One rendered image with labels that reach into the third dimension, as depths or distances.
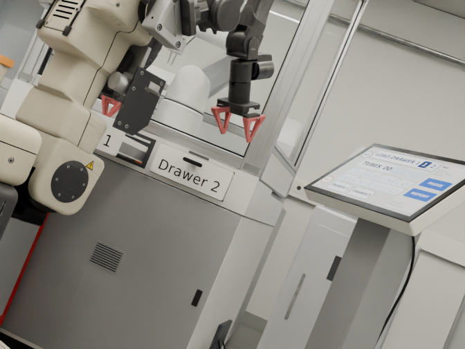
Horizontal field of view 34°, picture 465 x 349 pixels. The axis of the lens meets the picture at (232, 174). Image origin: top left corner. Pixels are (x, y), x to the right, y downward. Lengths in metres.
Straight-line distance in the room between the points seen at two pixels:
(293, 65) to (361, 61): 3.30
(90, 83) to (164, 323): 1.14
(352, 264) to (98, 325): 0.98
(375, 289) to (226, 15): 0.93
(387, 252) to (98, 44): 1.03
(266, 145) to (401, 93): 3.35
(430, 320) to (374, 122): 1.54
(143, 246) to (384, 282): 0.91
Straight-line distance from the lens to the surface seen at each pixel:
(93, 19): 1.82
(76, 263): 2.83
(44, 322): 2.88
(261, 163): 2.68
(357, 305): 2.26
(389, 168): 2.38
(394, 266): 2.30
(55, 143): 1.80
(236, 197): 2.68
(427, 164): 2.33
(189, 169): 2.70
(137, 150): 2.67
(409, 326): 5.85
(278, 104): 2.70
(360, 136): 5.89
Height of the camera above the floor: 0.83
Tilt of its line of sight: 2 degrees up
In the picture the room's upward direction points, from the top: 23 degrees clockwise
